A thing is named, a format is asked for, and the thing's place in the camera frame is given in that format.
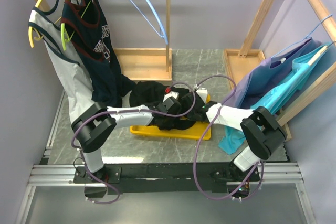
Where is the yellow plastic tray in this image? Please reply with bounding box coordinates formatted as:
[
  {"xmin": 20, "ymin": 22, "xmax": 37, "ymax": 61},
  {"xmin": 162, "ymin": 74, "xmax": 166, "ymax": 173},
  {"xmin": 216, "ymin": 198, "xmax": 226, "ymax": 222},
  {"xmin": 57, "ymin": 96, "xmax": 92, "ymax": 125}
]
[{"xmin": 130, "ymin": 92, "xmax": 212, "ymax": 141}]

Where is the green hanger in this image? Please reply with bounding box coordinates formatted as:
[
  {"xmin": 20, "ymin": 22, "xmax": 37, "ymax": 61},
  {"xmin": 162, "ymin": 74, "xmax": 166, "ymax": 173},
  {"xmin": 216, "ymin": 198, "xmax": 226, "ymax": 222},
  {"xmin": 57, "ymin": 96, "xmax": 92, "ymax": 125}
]
[{"xmin": 61, "ymin": 0, "xmax": 92, "ymax": 50}]

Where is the white tank top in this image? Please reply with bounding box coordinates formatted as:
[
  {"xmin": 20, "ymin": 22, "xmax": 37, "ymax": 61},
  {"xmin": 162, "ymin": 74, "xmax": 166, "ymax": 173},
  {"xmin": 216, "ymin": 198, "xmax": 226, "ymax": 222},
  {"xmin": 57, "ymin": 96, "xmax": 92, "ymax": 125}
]
[{"xmin": 42, "ymin": 0, "xmax": 94, "ymax": 123}]

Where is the black tank top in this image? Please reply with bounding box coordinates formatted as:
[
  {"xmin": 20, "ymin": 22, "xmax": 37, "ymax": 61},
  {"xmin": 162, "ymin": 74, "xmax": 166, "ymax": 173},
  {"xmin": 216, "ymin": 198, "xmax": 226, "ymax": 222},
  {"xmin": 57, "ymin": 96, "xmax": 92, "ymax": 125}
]
[{"xmin": 130, "ymin": 81, "xmax": 208, "ymax": 130}]

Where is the purple cable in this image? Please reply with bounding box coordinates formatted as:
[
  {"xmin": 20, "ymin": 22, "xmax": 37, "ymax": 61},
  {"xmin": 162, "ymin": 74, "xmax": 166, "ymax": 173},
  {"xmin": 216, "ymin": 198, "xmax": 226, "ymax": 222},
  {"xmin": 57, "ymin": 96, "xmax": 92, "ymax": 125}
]
[
  {"xmin": 193, "ymin": 75, "xmax": 265, "ymax": 200},
  {"xmin": 71, "ymin": 82, "xmax": 196, "ymax": 204}
]

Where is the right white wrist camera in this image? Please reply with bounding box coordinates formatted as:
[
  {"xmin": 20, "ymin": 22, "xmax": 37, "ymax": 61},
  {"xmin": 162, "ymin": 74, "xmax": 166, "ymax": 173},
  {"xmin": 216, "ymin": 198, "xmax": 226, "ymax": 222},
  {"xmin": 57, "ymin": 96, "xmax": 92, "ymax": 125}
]
[{"xmin": 194, "ymin": 85, "xmax": 208, "ymax": 103}]

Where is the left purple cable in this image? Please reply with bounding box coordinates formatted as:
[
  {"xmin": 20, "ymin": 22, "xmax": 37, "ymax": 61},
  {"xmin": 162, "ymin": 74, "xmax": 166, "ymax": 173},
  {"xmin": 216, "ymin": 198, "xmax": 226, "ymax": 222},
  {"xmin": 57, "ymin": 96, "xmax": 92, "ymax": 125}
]
[{"xmin": 71, "ymin": 82, "xmax": 196, "ymax": 204}]

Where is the left wooden clothes rack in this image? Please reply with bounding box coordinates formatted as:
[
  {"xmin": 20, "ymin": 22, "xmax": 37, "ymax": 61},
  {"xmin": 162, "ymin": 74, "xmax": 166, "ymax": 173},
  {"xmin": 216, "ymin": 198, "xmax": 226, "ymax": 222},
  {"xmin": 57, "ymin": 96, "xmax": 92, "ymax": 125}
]
[{"xmin": 17, "ymin": 0, "xmax": 173, "ymax": 82}]

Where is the yellow hanger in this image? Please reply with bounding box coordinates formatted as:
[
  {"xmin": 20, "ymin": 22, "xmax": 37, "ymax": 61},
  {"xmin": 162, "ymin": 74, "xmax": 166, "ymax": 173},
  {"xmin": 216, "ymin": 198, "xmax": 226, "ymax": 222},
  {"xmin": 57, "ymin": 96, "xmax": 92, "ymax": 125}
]
[{"xmin": 28, "ymin": 0, "xmax": 60, "ymax": 48}]

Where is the purple blue shirt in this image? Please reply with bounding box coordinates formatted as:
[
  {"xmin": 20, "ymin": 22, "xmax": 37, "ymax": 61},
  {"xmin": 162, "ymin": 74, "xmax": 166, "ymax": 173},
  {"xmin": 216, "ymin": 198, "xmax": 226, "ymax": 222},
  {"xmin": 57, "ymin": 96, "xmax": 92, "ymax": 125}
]
[{"xmin": 224, "ymin": 38, "xmax": 321, "ymax": 109}]

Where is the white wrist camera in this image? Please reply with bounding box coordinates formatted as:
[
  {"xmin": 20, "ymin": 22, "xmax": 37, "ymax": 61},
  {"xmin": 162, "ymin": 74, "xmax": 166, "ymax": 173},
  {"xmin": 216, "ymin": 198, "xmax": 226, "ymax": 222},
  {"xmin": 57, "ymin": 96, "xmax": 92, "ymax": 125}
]
[
  {"xmin": 194, "ymin": 85, "xmax": 208, "ymax": 103},
  {"xmin": 163, "ymin": 87, "xmax": 179, "ymax": 102}
]

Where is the blue wire hanger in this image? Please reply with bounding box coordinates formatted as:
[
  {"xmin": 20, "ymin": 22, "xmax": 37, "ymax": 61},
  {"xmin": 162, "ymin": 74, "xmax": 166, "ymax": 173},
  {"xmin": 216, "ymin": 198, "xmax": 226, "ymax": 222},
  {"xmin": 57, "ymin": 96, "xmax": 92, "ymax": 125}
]
[{"xmin": 272, "ymin": 14, "xmax": 333, "ymax": 57}]

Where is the light blue hanger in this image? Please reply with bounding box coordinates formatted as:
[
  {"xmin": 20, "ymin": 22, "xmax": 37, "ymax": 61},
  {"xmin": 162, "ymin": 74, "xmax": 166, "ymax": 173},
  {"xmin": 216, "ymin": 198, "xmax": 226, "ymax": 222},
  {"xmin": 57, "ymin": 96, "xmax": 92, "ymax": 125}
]
[{"xmin": 129, "ymin": 0, "xmax": 169, "ymax": 45}]

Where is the cyan shirt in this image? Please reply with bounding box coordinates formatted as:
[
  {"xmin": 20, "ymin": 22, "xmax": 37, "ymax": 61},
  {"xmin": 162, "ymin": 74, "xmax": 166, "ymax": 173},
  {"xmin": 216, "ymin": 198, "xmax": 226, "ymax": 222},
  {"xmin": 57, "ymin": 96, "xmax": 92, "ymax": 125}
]
[{"xmin": 218, "ymin": 42, "xmax": 332, "ymax": 155}]

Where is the navy jersey tank top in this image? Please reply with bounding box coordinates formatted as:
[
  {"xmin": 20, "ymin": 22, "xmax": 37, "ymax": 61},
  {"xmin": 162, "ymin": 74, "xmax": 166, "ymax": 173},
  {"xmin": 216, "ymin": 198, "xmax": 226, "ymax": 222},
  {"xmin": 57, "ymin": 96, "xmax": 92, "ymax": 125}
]
[{"xmin": 71, "ymin": 0, "xmax": 135, "ymax": 108}]

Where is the wooden hanger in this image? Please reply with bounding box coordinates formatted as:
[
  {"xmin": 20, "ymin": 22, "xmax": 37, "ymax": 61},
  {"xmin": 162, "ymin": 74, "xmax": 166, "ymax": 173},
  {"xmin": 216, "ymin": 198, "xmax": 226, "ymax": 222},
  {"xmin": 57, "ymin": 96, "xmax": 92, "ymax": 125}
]
[{"xmin": 307, "ymin": 40, "xmax": 335, "ymax": 66}]

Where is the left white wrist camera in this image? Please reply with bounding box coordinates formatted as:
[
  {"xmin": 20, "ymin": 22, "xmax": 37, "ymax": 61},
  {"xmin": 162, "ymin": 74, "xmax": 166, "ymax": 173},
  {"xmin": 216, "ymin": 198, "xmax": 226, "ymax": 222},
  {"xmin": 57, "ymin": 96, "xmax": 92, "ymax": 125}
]
[{"xmin": 163, "ymin": 87, "xmax": 179, "ymax": 102}]

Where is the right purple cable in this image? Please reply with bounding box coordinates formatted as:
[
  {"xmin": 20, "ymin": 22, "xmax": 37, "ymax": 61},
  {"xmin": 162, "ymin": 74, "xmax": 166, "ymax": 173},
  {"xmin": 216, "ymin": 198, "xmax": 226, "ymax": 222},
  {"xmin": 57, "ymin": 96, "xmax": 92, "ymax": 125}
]
[{"xmin": 193, "ymin": 75, "xmax": 265, "ymax": 200}]

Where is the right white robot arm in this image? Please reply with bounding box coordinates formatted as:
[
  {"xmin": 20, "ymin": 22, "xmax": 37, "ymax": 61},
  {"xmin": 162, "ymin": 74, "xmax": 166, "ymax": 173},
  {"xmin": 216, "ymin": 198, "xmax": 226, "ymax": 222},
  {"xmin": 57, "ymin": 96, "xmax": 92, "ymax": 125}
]
[{"xmin": 181, "ymin": 92, "xmax": 287, "ymax": 181}]

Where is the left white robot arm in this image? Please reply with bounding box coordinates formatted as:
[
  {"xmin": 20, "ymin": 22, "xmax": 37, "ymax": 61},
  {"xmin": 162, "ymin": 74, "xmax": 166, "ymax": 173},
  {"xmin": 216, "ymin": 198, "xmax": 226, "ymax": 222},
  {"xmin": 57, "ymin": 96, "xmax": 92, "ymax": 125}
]
[{"xmin": 71, "ymin": 97, "xmax": 182, "ymax": 183}]

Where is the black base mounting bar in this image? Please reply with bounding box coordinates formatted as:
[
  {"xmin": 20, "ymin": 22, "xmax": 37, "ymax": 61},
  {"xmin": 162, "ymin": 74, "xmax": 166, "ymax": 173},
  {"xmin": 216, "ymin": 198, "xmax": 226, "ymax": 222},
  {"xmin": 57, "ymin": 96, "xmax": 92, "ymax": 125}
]
[{"xmin": 73, "ymin": 162, "xmax": 260, "ymax": 196}]

